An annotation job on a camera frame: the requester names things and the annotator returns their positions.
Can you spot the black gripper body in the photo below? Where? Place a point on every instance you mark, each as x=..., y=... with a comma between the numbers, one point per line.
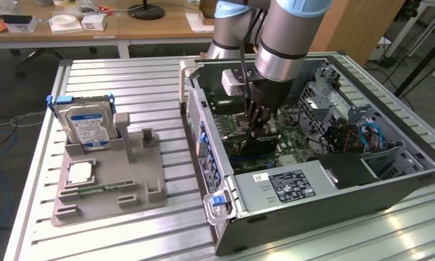
x=271, y=92

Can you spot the black NVIDIA graphics card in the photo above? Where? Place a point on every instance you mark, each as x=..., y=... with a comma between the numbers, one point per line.
x=259, y=146

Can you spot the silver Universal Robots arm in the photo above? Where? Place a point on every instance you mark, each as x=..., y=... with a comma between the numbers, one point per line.
x=286, y=40

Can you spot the CPU socket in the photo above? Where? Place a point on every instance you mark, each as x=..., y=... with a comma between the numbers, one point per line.
x=238, y=122

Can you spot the green motherboard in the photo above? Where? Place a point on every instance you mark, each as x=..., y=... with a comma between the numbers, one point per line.
x=290, y=141

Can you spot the black RAM slot bank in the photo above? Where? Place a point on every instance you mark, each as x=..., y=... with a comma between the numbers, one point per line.
x=219, y=104

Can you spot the perforated metal disk bay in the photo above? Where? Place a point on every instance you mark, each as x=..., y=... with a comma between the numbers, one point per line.
x=319, y=108

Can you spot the blue expansion card retainer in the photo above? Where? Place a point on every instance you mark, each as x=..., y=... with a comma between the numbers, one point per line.
x=203, y=152

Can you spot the grey power supply unit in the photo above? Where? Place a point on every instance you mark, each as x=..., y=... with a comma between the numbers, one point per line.
x=254, y=190

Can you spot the blue case latch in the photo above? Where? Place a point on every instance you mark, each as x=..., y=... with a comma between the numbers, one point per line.
x=217, y=201

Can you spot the flat white box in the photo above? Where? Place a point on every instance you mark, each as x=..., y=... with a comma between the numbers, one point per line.
x=198, y=25

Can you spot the wooden cabinet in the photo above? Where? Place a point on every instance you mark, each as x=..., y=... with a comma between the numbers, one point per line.
x=356, y=27

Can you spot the black power strip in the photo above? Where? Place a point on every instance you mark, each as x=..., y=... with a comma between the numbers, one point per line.
x=388, y=62

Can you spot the black open PC case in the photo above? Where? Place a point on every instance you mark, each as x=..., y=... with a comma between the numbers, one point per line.
x=311, y=217

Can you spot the brown cardboard box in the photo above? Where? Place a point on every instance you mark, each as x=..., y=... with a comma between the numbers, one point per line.
x=205, y=8

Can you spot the wooden desk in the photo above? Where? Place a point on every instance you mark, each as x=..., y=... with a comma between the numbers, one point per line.
x=159, y=30

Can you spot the black stand leg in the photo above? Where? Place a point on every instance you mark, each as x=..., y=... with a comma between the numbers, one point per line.
x=421, y=54

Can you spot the black round lamp base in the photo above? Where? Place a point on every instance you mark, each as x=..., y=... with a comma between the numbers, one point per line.
x=147, y=12

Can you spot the green RAM stick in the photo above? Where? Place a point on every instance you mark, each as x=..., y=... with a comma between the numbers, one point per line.
x=98, y=188

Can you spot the grey parts rack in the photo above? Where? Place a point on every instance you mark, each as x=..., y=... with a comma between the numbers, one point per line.
x=109, y=206

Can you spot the silver CPU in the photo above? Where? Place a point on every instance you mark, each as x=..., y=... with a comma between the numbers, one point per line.
x=80, y=173

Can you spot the small white labelled box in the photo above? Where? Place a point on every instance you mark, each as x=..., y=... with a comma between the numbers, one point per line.
x=92, y=23

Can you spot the white box with round insert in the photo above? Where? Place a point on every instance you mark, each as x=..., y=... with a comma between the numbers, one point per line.
x=66, y=24

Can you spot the black chair base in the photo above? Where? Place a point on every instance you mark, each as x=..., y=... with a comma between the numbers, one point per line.
x=26, y=62

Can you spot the white box with dark lid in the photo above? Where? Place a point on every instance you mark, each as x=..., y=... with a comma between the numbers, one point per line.
x=20, y=25

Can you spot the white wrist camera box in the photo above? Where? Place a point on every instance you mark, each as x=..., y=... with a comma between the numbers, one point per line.
x=234, y=84

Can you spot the hard disk with blue bracket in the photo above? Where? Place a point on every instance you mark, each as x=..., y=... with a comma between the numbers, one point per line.
x=84, y=127

